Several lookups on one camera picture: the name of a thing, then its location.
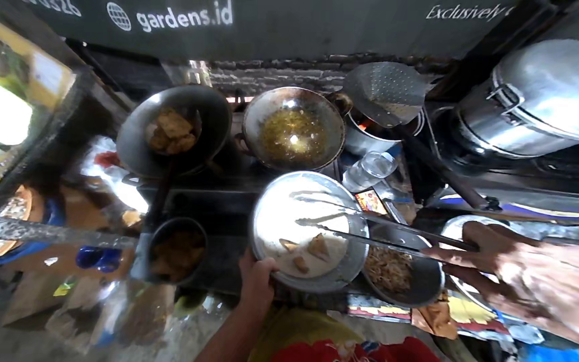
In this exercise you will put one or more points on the person's left hand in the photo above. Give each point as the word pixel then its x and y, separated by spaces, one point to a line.
pixel 258 281

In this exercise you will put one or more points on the person's right hand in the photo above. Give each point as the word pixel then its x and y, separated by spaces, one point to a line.
pixel 515 271

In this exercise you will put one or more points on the person's left thumb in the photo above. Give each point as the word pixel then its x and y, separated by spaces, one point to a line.
pixel 270 265

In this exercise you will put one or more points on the person's right fingers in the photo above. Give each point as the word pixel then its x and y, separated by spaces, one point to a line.
pixel 465 260

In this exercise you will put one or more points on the person's left fingers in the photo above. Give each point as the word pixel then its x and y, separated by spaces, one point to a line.
pixel 246 260

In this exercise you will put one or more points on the metal bowl of white batter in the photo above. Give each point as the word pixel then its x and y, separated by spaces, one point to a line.
pixel 272 226

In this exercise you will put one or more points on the long metal tongs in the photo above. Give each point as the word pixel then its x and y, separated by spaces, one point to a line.
pixel 395 241

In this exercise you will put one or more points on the person's left forearm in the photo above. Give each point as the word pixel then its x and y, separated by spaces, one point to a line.
pixel 234 334

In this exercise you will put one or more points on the small tofu piece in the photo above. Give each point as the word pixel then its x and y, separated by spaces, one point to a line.
pixel 300 264
pixel 288 245

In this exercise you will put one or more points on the white round basin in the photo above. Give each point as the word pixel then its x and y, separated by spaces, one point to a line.
pixel 454 226

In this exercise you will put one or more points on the round dark metal container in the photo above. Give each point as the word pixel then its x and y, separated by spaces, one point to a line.
pixel 202 251

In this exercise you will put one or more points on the grey bowl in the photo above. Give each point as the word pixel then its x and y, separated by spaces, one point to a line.
pixel 425 286

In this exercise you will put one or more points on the triangular tofu piece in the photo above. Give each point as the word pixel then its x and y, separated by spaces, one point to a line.
pixel 318 246

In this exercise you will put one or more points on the yellow red printed sheet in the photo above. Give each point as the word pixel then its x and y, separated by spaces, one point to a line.
pixel 470 314

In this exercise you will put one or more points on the brown paper packet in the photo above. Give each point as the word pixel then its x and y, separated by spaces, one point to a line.
pixel 435 319

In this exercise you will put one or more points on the heap of brown fried pieces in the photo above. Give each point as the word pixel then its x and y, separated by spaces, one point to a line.
pixel 176 254

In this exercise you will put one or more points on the pile of bean sprouts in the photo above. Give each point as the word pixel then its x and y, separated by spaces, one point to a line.
pixel 389 269

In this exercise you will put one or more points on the black gas stove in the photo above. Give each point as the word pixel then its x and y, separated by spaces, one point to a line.
pixel 508 173

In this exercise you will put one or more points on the small red yellow packet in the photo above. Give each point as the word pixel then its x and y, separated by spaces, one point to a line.
pixel 371 202

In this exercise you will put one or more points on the person's body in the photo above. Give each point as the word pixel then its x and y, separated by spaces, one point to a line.
pixel 350 349

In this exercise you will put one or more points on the bright blue plastic item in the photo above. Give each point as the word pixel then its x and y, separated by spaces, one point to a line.
pixel 551 353

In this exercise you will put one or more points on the wok with frying oil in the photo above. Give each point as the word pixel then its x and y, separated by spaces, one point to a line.
pixel 294 141

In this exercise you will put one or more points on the clear plastic bottle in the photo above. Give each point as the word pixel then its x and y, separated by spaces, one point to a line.
pixel 367 172

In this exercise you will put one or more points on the dark blue round object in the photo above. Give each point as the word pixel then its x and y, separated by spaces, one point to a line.
pixel 99 258

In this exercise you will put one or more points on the pile of fried tofu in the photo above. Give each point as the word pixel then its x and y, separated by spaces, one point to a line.
pixel 173 131

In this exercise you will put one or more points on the metal pot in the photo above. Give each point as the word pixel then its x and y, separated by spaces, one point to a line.
pixel 367 146

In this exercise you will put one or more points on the clear plastic bag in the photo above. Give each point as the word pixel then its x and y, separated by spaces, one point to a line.
pixel 111 173

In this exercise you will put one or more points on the large silver steamer pot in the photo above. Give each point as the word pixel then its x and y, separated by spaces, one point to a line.
pixel 546 95

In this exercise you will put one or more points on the blue plastic basin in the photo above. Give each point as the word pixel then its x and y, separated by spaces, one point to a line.
pixel 56 213

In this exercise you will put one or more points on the orange plastic basin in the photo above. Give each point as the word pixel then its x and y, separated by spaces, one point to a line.
pixel 27 201

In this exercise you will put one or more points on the large grey printed banner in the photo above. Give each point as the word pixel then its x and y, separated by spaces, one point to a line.
pixel 294 35

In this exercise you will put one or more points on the grey metal frame bar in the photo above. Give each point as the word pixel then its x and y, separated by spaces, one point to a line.
pixel 43 232

